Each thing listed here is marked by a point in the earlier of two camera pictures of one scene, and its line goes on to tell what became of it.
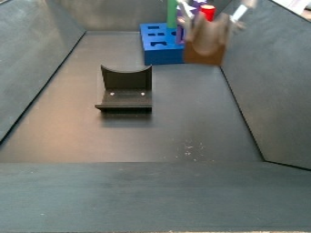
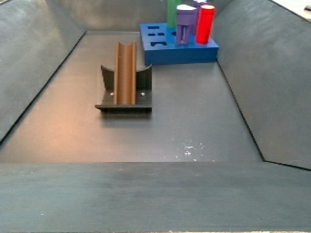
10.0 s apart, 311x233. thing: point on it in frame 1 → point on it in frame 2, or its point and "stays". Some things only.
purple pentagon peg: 182,27 stays
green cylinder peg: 171,12 stays
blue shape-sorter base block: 163,44 stays
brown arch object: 206,41 → 126,73
